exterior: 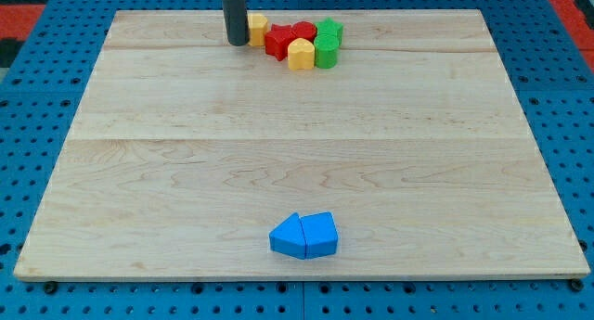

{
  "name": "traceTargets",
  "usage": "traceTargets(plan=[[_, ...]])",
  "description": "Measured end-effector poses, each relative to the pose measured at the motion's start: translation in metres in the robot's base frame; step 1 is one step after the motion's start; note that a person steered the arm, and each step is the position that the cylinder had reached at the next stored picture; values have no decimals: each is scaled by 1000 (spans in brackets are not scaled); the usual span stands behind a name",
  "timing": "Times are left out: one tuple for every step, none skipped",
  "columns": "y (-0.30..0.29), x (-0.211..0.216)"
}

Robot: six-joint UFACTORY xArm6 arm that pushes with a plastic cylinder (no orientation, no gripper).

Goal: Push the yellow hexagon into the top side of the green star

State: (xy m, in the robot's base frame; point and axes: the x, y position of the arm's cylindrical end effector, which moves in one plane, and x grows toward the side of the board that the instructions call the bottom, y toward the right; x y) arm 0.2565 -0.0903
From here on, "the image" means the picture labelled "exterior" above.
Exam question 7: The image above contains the yellow hexagon block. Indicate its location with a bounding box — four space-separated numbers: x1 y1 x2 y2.
248 13 268 46

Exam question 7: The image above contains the red star block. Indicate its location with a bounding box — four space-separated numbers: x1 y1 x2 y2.
265 24 296 61

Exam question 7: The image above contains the green star block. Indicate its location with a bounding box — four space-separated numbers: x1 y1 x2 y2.
315 17 343 45

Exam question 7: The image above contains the blue pentagon block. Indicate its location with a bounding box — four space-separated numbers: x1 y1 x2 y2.
301 211 339 260

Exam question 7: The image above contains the blue triangle block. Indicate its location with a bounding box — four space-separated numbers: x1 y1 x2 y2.
269 212 306 260

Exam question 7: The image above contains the yellow heart block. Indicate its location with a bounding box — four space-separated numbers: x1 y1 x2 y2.
288 38 316 70

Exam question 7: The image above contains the green cylinder block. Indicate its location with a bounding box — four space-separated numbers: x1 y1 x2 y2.
314 34 340 69

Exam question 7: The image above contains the light wooden board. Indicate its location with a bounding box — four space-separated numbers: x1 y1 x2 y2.
14 9 590 282

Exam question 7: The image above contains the red cylinder block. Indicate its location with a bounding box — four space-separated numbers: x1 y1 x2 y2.
291 21 317 43

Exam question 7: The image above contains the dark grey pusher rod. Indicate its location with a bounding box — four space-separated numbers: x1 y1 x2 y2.
222 0 250 46

